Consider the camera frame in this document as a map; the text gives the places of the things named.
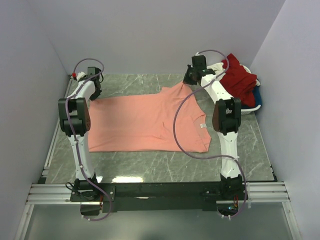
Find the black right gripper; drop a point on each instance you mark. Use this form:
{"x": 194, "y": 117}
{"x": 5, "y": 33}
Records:
{"x": 186, "y": 79}

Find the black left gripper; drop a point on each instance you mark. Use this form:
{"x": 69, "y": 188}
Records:
{"x": 94, "y": 97}

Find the salmon pink t-shirt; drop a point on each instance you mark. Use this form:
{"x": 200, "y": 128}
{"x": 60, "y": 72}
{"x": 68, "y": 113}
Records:
{"x": 164, "y": 121}

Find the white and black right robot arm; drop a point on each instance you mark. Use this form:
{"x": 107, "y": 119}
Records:
{"x": 226, "y": 121}

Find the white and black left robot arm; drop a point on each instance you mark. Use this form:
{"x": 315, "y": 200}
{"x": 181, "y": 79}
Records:
{"x": 75, "y": 122}

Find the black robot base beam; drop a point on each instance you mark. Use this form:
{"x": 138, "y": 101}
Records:
{"x": 146, "y": 196}

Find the white t-shirt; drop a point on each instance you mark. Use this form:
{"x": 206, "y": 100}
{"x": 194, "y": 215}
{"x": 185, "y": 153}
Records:
{"x": 218, "y": 69}

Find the red t-shirt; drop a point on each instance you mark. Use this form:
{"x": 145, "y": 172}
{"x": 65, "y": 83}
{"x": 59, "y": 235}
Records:
{"x": 239, "y": 83}

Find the white laundry basket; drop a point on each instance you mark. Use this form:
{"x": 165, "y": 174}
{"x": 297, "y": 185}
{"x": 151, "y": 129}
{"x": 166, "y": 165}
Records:
{"x": 247, "y": 110}

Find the blue t-shirt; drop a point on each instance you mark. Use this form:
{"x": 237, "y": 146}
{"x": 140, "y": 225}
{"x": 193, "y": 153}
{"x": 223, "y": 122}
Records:
{"x": 250, "y": 96}

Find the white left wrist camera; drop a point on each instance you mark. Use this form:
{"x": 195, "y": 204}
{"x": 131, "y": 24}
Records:
{"x": 78, "y": 76}

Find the aluminium rail frame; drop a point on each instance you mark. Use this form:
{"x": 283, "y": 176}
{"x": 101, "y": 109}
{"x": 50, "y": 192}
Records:
{"x": 154, "y": 166}

